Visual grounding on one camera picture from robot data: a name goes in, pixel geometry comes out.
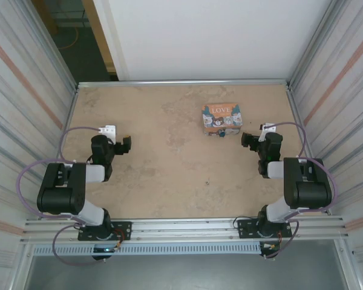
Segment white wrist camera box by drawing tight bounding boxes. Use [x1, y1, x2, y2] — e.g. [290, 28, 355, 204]
[259, 122, 278, 143]
[98, 124, 117, 137]

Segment base red black wires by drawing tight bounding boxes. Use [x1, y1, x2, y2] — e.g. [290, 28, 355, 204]
[112, 228, 131, 252]
[260, 231, 284, 252]

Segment left base red black wires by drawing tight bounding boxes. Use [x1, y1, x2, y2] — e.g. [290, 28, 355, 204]
[112, 228, 131, 252]

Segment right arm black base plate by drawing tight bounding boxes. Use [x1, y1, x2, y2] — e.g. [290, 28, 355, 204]
[237, 219, 293, 240]

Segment right base red black wires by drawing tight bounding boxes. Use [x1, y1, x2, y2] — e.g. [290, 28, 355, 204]
[260, 231, 284, 252]

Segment grey slotted cable duct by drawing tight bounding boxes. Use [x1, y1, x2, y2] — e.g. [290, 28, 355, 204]
[32, 241, 263, 256]

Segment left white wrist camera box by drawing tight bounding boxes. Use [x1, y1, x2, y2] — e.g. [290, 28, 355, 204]
[98, 124, 117, 137]

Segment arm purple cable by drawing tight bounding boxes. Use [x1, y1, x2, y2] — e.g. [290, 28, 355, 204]
[16, 126, 122, 266]
[263, 121, 339, 259]

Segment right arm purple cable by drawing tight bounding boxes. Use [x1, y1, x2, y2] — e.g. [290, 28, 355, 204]
[263, 121, 339, 259]

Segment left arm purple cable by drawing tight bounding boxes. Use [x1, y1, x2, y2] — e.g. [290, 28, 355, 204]
[16, 126, 122, 266]

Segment orange floor cable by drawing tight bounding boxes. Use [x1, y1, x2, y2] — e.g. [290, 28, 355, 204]
[59, 27, 80, 50]

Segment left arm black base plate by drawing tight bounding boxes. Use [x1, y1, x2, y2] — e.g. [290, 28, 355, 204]
[77, 221, 132, 242]

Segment aluminium mounting rail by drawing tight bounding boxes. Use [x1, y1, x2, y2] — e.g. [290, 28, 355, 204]
[21, 214, 350, 244]

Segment aluminium table edge profile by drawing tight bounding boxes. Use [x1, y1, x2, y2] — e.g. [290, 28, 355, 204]
[76, 79, 292, 89]

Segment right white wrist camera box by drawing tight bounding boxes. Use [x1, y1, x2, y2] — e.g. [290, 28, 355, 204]
[259, 122, 278, 143]

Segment orange bear-print tin box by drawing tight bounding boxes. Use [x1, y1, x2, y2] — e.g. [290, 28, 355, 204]
[201, 103, 243, 137]

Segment wooden door frame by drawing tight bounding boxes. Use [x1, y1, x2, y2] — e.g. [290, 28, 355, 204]
[81, 0, 116, 73]

